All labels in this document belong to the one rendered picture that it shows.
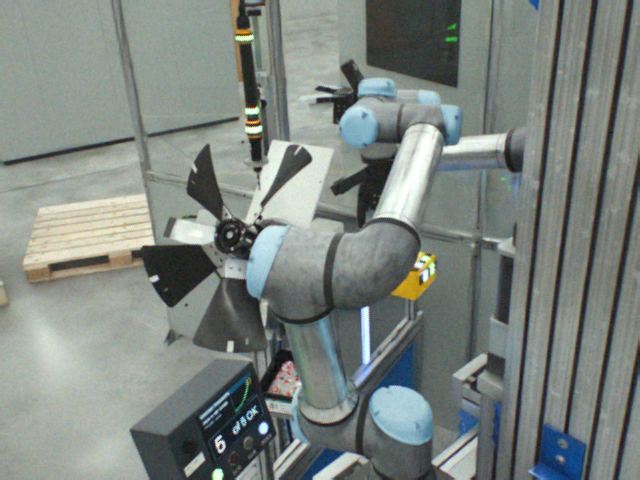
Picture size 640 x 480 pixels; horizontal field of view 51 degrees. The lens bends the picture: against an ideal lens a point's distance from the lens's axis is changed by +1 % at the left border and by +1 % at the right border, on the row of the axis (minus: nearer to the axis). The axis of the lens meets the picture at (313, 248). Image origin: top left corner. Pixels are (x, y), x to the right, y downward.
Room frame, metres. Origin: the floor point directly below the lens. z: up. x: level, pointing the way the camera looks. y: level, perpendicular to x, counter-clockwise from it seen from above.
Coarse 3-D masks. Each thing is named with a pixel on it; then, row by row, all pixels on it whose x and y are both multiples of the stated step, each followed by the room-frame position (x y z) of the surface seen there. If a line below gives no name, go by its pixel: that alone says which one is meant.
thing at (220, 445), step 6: (222, 432) 1.03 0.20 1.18; (216, 438) 1.01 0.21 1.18; (222, 438) 1.02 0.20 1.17; (228, 438) 1.03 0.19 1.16; (210, 444) 1.00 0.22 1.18; (216, 444) 1.01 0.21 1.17; (222, 444) 1.02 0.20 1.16; (228, 444) 1.03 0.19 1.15; (216, 450) 1.00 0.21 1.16; (222, 450) 1.01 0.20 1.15; (228, 450) 1.02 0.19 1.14; (216, 456) 1.00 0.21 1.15
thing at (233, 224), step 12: (216, 228) 1.90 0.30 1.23; (228, 228) 1.88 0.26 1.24; (240, 228) 1.87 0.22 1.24; (252, 228) 1.89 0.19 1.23; (264, 228) 1.95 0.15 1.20; (216, 240) 1.87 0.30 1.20; (228, 240) 1.86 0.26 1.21; (240, 240) 1.83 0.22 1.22; (252, 240) 1.86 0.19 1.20; (228, 252) 1.82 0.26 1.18; (240, 252) 1.83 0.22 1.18
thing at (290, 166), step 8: (296, 144) 2.05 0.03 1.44; (288, 152) 2.06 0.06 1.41; (304, 152) 1.96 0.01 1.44; (288, 160) 2.01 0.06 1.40; (296, 160) 1.95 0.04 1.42; (304, 160) 1.92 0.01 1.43; (280, 168) 2.04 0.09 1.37; (288, 168) 1.95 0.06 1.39; (296, 168) 1.92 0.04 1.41; (280, 176) 1.96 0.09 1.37; (288, 176) 1.91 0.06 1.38; (272, 184) 1.99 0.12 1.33; (280, 184) 1.91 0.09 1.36; (272, 192) 1.92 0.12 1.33; (264, 200) 1.93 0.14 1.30
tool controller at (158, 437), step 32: (192, 384) 1.11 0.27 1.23; (224, 384) 1.08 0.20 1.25; (256, 384) 1.14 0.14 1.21; (160, 416) 1.02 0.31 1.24; (192, 416) 1.00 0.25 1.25; (224, 416) 1.05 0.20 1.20; (256, 416) 1.10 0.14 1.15; (160, 448) 0.95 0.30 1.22; (192, 448) 0.96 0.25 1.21; (256, 448) 1.07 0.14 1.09
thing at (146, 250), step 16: (144, 256) 1.97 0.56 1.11; (160, 256) 1.95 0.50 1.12; (176, 256) 1.93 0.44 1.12; (192, 256) 1.92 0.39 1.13; (160, 272) 1.94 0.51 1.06; (176, 272) 1.93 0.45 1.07; (192, 272) 1.92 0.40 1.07; (208, 272) 1.92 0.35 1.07; (160, 288) 1.93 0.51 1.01; (176, 288) 1.92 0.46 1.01; (192, 288) 1.92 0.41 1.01; (176, 304) 1.91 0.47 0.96
